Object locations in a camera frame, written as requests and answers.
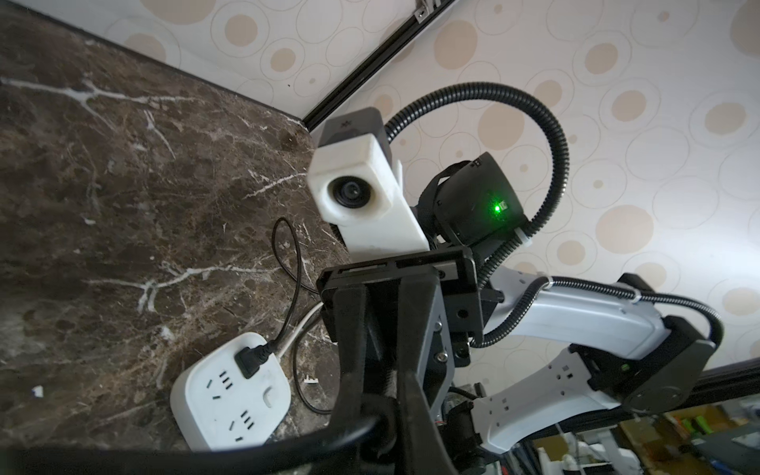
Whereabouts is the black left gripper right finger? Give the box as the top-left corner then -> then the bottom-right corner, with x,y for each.
397,269 -> 456,474

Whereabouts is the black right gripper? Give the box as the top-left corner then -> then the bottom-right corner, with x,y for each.
317,247 -> 484,415

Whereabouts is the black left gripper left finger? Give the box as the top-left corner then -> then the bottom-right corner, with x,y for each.
330,285 -> 368,428

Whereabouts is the white dryer black power cord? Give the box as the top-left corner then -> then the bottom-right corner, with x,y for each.
0,391 -> 399,475

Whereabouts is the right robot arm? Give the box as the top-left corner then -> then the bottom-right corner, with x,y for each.
307,82 -> 724,474

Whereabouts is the white power strip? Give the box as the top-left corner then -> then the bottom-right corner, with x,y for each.
170,332 -> 292,451

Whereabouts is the white power strip cable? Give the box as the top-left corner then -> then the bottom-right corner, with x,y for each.
275,301 -> 325,360

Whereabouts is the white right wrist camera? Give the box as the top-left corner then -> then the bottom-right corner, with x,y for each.
307,107 -> 429,262

